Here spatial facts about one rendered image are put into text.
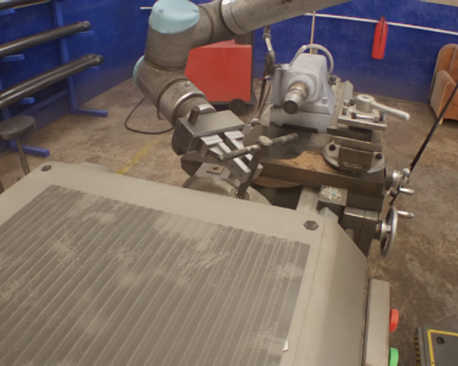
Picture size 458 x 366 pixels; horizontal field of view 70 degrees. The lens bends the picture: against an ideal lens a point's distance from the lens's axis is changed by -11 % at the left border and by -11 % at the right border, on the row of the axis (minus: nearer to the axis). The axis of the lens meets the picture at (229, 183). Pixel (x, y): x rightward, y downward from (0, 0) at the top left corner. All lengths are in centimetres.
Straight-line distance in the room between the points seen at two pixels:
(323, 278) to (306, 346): 8
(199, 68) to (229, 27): 322
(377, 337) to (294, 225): 15
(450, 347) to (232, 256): 144
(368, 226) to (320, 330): 108
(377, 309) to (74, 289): 31
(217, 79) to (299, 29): 169
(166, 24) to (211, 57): 326
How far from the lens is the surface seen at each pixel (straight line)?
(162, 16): 70
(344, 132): 126
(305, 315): 32
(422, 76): 535
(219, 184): 68
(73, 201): 46
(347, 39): 518
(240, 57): 395
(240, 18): 75
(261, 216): 41
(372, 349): 40
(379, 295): 44
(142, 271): 35
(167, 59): 72
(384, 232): 145
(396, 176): 146
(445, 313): 228
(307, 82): 157
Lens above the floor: 159
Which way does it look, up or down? 33 degrees down
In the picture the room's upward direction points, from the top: straight up
